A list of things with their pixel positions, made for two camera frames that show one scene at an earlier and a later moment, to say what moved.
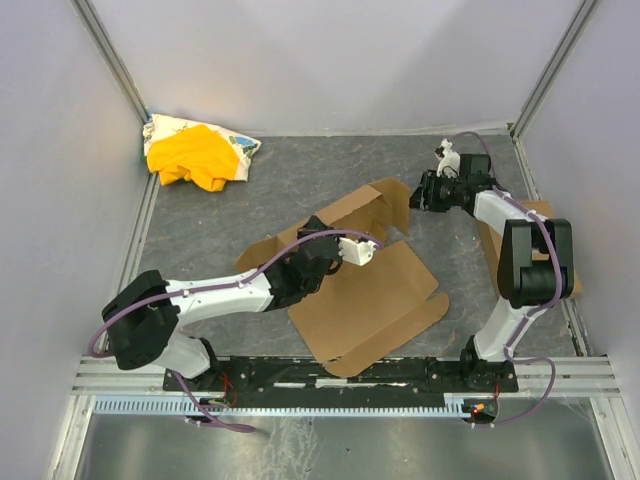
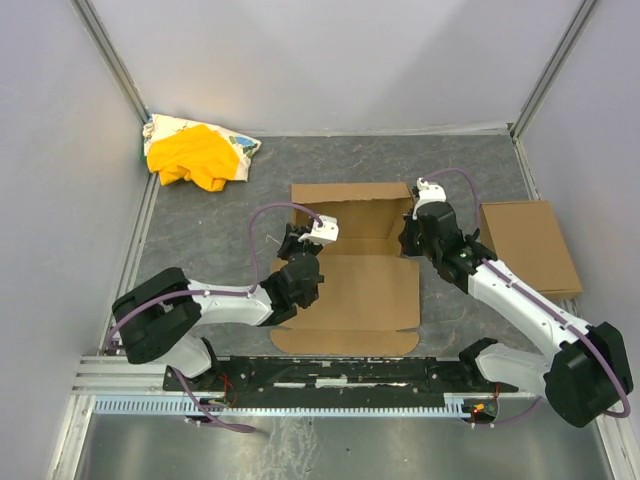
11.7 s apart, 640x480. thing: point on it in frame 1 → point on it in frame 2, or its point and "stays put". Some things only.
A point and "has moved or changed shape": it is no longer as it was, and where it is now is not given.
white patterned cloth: x=158 y=126 stays put
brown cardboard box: x=364 y=310 has moved or changed shape
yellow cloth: x=199 y=154 stays put
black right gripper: x=426 y=190 → x=411 y=238
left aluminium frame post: x=94 y=28 stays put
